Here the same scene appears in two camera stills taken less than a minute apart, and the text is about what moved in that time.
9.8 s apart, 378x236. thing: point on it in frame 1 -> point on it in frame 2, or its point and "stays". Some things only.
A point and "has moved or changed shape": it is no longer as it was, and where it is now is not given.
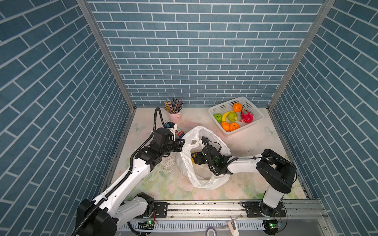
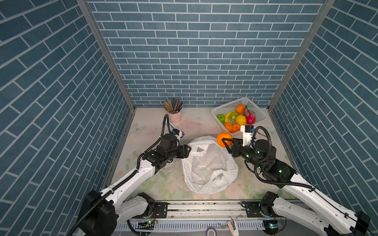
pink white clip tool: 233,227 stays
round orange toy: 233,127 has moved or changed shape
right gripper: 198,156 -> 236,149
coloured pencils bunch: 173,106 stays
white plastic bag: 200,175 has moved or changed shape
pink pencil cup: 176,118 stays
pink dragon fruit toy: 246,116 has moved or changed shape
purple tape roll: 211,227 stays
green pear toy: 232,116 stays
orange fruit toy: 237,107 has moved or changed shape
